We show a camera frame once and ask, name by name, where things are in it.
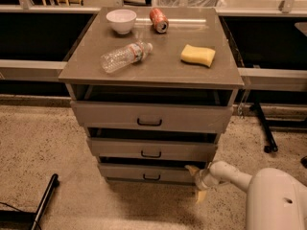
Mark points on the grey drawer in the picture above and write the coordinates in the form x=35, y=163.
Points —
x=147, y=149
x=164, y=117
x=174, y=175

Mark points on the grey top drawer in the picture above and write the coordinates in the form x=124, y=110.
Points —
x=164, y=117

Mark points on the white bowl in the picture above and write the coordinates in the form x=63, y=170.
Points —
x=121, y=21

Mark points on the grey middle drawer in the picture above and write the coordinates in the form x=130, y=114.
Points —
x=147, y=149

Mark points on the clear plastic water bottle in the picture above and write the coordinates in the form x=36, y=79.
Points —
x=125, y=56

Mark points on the black stand leg left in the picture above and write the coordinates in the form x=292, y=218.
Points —
x=42, y=206

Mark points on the grey bottom drawer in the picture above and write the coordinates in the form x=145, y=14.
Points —
x=174, y=175

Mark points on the wire mesh basket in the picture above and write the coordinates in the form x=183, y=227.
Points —
x=189, y=3

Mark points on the black stand leg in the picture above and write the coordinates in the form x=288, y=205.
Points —
x=42, y=206
x=270, y=146

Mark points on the grey drawer cabinet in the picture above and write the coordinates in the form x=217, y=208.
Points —
x=160, y=78

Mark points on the red soda can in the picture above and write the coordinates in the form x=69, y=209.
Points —
x=159, y=20

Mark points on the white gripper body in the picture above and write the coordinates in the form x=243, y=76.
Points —
x=203, y=178

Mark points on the black stand leg right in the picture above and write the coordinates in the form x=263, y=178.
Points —
x=270, y=146

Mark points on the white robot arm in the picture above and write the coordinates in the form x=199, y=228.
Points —
x=275, y=199

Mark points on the yellow sponge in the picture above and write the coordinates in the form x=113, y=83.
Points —
x=197, y=55

